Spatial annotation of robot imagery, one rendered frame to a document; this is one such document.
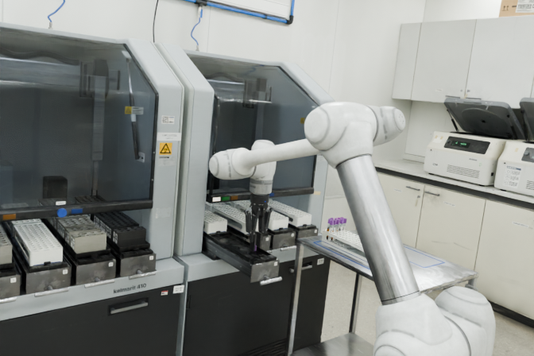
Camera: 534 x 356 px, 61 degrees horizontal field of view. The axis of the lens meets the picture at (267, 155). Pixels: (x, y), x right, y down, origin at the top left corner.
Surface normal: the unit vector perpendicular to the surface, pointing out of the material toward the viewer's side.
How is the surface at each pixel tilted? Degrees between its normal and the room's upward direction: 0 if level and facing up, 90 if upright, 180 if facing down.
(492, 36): 90
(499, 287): 90
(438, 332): 53
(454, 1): 90
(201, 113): 90
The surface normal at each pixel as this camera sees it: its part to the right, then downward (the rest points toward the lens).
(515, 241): -0.80, 0.00
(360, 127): 0.58, -0.31
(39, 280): 0.61, 0.17
